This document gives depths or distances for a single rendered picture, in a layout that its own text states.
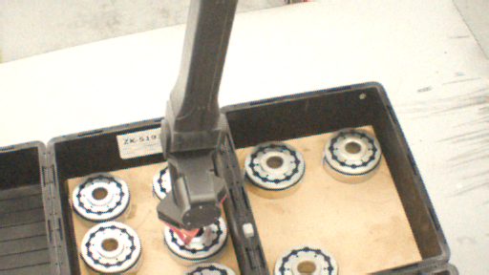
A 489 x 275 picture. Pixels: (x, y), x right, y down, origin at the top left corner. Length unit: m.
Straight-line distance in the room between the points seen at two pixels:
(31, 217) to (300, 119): 0.51
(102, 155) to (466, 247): 0.69
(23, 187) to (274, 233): 0.46
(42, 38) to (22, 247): 1.69
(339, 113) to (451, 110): 0.36
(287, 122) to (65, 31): 1.67
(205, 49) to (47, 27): 2.14
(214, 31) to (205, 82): 0.10
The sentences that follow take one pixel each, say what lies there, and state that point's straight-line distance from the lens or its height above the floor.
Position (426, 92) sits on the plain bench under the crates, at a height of 0.70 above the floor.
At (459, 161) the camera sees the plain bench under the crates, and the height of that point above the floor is 0.70.
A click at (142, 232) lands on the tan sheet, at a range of 1.56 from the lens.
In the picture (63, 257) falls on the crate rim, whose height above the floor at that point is 0.93.
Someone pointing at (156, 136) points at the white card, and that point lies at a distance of 1.59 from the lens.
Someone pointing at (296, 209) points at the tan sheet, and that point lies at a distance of 1.57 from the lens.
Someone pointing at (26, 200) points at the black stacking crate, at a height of 0.83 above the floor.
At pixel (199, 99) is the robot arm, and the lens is 1.20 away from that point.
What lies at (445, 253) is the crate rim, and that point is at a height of 0.93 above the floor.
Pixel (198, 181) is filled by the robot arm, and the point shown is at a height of 1.08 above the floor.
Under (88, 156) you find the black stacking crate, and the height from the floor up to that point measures 0.88.
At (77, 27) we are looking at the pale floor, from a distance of 3.20.
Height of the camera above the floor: 2.09
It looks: 49 degrees down
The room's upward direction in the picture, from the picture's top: 2 degrees counter-clockwise
